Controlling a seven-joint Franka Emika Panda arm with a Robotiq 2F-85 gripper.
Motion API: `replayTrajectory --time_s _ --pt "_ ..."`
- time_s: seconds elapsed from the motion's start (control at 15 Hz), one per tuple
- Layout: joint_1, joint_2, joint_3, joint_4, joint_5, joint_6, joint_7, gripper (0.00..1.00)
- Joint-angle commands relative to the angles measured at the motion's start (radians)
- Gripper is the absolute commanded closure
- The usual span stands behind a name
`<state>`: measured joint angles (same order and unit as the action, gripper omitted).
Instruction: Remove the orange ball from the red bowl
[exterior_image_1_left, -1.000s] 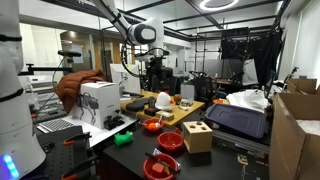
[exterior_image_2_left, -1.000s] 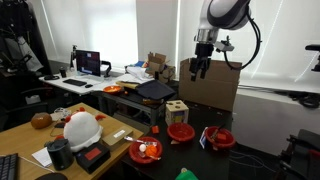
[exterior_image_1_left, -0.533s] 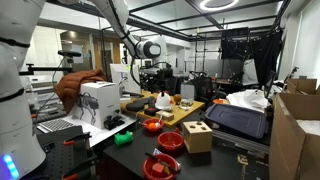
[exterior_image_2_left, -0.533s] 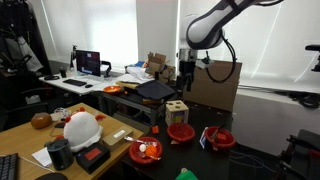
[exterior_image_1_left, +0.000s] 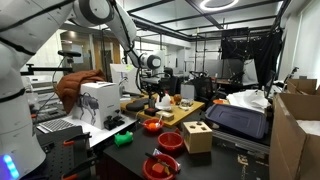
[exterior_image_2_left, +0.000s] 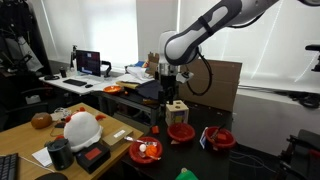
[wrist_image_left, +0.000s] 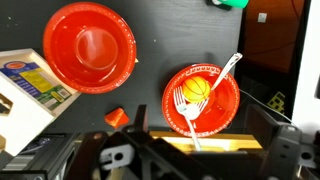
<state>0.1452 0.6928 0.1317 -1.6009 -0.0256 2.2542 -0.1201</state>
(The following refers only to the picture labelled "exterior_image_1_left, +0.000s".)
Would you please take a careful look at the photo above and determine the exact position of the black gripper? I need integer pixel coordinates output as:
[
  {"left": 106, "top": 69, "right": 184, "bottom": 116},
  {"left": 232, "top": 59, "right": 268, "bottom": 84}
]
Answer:
[{"left": 145, "top": 71, "right": 164, "bottom": 98}]

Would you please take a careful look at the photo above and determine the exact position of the brown ball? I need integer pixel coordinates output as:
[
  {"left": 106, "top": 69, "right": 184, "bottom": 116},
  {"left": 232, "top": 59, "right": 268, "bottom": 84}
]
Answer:
[{"left": 172, "top": 93, "right": 183, "bottom": 105}]

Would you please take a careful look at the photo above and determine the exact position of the clear glass bowl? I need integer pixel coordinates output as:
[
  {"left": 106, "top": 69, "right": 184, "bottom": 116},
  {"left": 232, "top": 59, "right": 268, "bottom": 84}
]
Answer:
[{"left": 178, "top": 98, "right": 195, "bottom": 112}]

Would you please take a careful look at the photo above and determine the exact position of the red plastic bowl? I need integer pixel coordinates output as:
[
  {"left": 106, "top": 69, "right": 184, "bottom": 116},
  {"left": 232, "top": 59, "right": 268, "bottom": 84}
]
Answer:
[
  {"left": 141, "top": 118, "right": 165, "bottom": 134},
  {"left": 157, "top": 131, "right": 185, "bottom": 153},
  {"left": 142, "top": 153, "right": 181, "bottom": 180}
]

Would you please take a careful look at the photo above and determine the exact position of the black mug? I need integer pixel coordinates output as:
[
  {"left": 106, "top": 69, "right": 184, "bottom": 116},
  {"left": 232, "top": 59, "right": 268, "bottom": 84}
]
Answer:
[{"left": 148, "top": 95, "right": 158, "bottom": 109}]

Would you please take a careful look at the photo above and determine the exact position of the black office chair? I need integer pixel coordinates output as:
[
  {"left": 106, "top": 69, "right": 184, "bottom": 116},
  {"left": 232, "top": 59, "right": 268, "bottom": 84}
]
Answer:
[
  {"left": 191, "top": 70, "right": 218, "bottom": 101},
  {"left": 159, "top": 66, "right": 179, "bottom": 97}
]

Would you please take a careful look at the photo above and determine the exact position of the white plush toy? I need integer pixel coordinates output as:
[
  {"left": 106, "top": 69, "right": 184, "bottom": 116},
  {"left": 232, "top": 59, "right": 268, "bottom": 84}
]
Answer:
[{"left": 154, "top": 91, "right": 174, "bottom": 112}]

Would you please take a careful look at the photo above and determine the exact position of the black oval case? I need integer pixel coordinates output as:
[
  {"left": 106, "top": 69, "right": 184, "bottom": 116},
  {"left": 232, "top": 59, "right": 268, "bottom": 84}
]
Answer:
[{"left": 125, "top": 98, "right": 150, "bottom": 113}]

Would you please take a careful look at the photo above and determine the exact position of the black box with red label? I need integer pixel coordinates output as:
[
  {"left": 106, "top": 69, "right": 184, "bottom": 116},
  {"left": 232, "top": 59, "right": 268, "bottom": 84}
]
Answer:
[{"left": 143, "top": 106, "right": 161, "bottom": 118}]

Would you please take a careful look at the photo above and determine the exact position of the white panel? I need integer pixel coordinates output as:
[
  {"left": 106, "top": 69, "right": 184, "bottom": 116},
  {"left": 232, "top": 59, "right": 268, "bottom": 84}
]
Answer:
[{"left": 109, "top": 63, "right": 138, "bottom": 96}]

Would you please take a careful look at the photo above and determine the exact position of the small flat cardboard box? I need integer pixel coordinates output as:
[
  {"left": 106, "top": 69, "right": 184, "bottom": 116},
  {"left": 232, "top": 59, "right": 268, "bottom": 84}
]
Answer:
[{"left": 155, "top": 110, "right": 175, "bottom": 123}]

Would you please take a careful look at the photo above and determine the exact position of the silver spoon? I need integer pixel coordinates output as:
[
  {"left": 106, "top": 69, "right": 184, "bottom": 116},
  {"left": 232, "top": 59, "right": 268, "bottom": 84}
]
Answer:
[{"left": 155, "top": 114, "right": 164, "bottom": 128}]

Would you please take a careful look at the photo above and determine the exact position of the wooden table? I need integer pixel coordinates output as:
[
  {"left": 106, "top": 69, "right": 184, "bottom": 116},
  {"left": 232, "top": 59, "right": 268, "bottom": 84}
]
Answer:
[{"left": 119, "top": 94, "right": 206, "bottom": 129}]

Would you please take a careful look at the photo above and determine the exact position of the white box with robot dog print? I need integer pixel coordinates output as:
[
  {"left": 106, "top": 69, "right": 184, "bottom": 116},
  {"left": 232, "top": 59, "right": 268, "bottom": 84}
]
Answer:
[{"left": 72, "top": 81, "right": 122, "bottom": 130}]

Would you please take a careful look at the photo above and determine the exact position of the black controller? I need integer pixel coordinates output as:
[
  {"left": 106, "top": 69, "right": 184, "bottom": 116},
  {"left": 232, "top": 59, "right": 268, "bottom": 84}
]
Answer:
[{"left": 103, "top": 114, "right": 126, "bottom": 132}]

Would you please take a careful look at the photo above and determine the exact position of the green toy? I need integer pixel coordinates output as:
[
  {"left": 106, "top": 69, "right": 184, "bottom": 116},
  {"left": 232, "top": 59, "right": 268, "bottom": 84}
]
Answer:
[{"left": 113, "top": 130, "right": 134, "bottom": 148}]

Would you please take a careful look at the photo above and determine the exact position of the white blue packet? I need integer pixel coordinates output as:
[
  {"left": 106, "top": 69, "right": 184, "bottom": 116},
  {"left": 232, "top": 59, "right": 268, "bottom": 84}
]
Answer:
[{"left": 152, "top": 148, "right": 183, "bottom": 169}]

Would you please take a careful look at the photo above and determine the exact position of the wooden shape sorter box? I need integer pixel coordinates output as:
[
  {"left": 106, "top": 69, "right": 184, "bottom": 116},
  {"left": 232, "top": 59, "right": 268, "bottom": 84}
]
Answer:
[{"left": 182, "top": 120, "right": 214, "bottom": 155}]

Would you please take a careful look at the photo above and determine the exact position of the white side table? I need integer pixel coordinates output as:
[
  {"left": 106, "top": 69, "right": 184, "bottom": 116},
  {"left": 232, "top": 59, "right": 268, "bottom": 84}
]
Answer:
[{"left": 36, "top": 111, "right": 138, "bottom": 149}]

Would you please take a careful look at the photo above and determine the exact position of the black marker pen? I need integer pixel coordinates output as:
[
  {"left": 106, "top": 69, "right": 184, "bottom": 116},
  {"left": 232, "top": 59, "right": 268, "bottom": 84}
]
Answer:
[{"left": 144, "top": 152, "right": 181, "bottom": 174}]

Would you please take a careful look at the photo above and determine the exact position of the brown jacket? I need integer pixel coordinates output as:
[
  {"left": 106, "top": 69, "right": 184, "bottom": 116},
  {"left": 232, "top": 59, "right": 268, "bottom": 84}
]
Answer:
[{"left": 54, "top": 69, "right": 107, "bottom": 115}]

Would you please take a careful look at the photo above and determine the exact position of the orange toy block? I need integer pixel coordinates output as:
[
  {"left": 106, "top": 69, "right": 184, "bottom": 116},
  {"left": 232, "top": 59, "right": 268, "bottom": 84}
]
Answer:
[{"left": 151, "top": 163, "right": 167, "bottom": 175}]

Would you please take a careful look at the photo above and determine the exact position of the blue grey plastic bin lid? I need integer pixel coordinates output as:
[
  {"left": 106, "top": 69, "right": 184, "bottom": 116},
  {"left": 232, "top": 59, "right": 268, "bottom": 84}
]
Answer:
[{"left": 204, "top": 103, "right": 269, "bottom": 140}]

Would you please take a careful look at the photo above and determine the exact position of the white paper pile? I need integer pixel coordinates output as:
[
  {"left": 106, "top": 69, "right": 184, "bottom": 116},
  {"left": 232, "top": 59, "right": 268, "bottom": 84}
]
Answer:
[{"left": 226, "top": 88, "right": 272, "bottom": 113}]

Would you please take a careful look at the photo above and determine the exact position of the grey keyboard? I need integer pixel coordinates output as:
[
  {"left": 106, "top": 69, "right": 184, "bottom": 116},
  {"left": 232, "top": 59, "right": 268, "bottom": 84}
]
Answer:
[{"left": 36, "top": 118, "right": 77, "bottom": 134}]

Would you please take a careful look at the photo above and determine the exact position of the black curtain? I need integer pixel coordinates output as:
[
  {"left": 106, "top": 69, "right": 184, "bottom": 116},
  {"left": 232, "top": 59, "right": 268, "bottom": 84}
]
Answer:
[{"left": 220, "top": 28, "right": 284, "bottom": 89}]

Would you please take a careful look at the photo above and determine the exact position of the black perforated breadboard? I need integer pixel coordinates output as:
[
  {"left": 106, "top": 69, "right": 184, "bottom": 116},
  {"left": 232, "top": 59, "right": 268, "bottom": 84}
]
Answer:
[{"left": 35, "top": 125, "right": 89, "bottom": 180}]

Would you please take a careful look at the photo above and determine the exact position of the large cardboard box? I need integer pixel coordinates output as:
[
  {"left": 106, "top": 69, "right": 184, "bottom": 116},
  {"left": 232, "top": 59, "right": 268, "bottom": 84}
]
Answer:
[{"left": 269, "top": 92, "right": 320, "bottom": 180}]

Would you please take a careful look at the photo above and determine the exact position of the small open cardboard box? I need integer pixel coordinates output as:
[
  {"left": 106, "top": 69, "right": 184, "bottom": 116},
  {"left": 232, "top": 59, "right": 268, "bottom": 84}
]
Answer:
[{"left": 286, "top": 77, "right": 319, "bottom": 96}]

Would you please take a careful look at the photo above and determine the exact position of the black camera on boom arm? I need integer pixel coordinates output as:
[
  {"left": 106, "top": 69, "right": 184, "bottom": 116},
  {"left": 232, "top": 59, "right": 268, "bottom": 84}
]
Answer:
[{"left": 19, "top": 49, "right": 83, "bottom": 76}]

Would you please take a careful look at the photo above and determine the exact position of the black clamp with orange handle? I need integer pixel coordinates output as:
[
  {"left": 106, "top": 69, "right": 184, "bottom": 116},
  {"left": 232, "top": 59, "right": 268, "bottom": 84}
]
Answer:
[
  {"left": 61, "top": 154, "right": 99, "bottom": 180},
  {"left": 62, "top": 131, "right": 93, "bottom": 148}
]

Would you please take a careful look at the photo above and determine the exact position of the ring ceiling light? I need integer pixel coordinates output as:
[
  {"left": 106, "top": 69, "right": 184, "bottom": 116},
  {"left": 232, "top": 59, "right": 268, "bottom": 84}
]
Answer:
[{"left": 199, "top": 0, "right": 240, "bottom": 12}]

